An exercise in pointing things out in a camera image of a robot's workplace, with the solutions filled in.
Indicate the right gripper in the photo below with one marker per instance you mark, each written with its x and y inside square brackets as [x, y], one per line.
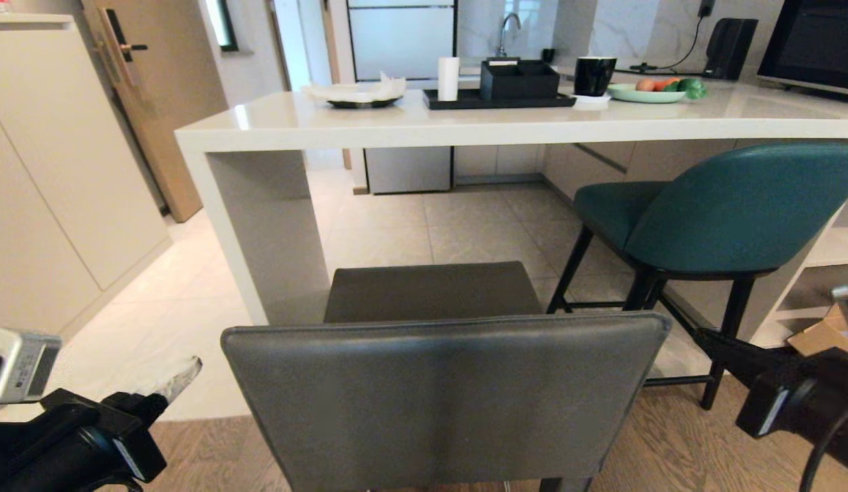
[820, 403]

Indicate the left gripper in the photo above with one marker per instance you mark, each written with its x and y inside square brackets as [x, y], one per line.
[89, 451]

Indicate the grey leather bar stool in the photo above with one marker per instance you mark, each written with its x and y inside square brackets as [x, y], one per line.
[430, 396]

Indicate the teal upholstered bar stool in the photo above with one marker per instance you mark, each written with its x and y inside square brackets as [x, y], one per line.
[738, 205]

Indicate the white kitchen counter island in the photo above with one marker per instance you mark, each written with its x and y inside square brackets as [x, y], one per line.
[464, 126]

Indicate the chrome kitchen faucet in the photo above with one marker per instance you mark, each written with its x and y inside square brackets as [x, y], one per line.
[503, 31]

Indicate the cardboard box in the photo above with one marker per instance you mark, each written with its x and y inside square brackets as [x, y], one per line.
[823, 335]

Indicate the beige base cabinets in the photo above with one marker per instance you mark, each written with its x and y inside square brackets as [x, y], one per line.
[601, 164]

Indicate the beige tall cabinet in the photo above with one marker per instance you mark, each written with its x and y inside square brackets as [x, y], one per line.
[55, 171]

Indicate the green bell pepper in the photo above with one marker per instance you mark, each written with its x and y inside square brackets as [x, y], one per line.
[693, 89]

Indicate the pale green plate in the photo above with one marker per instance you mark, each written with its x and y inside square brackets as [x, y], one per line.
[642, 96]

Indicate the brown wooden door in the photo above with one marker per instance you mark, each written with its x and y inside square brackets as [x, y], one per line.
[171, 102]

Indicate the red tomato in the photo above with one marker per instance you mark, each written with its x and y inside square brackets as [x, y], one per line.
[665, 83]

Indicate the orange peach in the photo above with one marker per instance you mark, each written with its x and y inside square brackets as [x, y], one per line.
[645, 85]

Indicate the white coaster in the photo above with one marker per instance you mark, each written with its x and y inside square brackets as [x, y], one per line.
[592, 100]

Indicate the black countertop appliance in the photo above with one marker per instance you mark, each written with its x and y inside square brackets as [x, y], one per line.
[730, 48]

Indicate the black mug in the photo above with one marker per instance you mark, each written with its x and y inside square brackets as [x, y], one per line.
[593, 76]

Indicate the black microwave oven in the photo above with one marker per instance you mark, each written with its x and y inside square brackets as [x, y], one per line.
[816, 41]

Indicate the black round plate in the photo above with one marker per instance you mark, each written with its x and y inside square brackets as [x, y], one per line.
[365, 104]

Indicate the white crumpled napkin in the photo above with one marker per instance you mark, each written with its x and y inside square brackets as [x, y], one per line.
[355, 91]

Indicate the black organizer box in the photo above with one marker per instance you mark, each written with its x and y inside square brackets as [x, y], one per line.
[519, 83]

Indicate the small black cup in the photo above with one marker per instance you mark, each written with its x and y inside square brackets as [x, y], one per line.
[548, 55]

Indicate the black rectangular tray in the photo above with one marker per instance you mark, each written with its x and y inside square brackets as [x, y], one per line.
[458, 104]

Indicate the white paper roll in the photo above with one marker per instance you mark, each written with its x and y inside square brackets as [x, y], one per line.
[448, 78]

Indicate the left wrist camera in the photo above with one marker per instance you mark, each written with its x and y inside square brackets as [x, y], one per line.
[20, 365]

